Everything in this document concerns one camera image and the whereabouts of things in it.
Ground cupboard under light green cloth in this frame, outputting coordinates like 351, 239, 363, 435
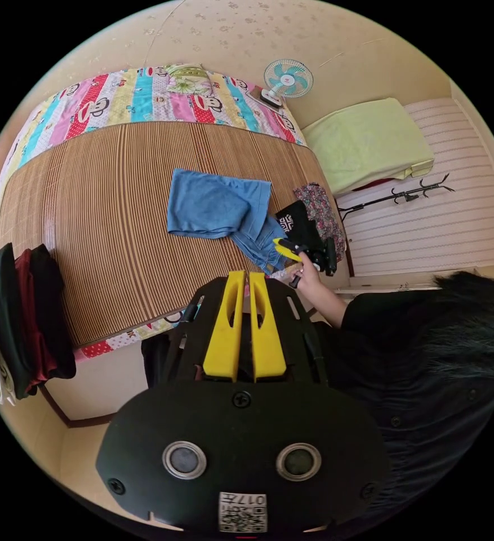
302, 97, 437, 197

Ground blue jeans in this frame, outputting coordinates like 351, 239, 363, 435
166, 167, 291, 276

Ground turquoise table fan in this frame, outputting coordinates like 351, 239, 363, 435
260, 59, 315, 107

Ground person's right forearm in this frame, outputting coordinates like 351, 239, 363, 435
309, 280, 351, 330

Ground pile of dark clothes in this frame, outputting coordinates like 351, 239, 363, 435
0, 242, 77, 407

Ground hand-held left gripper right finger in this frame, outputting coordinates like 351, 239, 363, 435
248, 272, 288, 383

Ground green floral pillow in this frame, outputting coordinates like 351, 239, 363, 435
163, 63, 212, 95

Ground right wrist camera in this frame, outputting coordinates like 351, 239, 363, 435
324, 237, 339, 277

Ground black coat stand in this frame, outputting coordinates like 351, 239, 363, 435
336, 172, 456, 224

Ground person's right hand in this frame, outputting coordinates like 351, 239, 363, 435
292, 261, 328, 298

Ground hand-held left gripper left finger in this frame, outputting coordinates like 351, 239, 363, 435
202, 270, 246, 384

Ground person's body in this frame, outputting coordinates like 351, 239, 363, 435
312, 270, 494, 541

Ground bed with woven mat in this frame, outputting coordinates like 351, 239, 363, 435
0, 65, 350, 361

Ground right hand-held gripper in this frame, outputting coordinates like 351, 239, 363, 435
273, 237, 328, 272

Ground pile of clothes with floral garment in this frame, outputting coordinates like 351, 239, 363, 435
275, 182, 348, 255

